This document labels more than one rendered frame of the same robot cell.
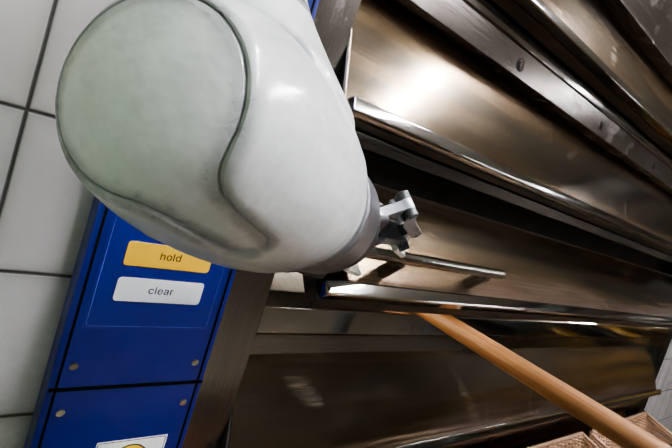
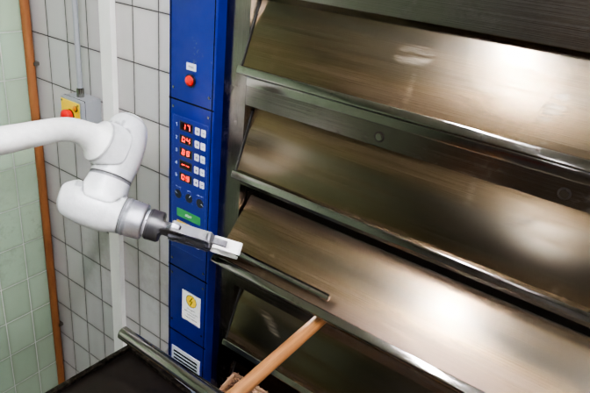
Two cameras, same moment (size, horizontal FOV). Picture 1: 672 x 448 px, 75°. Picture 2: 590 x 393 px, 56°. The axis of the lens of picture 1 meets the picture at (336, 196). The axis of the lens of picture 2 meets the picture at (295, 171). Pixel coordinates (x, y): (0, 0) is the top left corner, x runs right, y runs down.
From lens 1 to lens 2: 139 cm
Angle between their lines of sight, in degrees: 71
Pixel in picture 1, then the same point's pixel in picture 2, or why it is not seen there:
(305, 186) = (70, 214)
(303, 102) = (66, 202)
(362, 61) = (251, 148)
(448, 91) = (316, 160)
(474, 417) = not seen: outside the picture
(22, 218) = (163, 205)
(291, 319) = not seen: hidden behind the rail
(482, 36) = (330, 122)
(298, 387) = (266, 318)
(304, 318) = not seen: hidden behind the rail
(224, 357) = (224, 280)
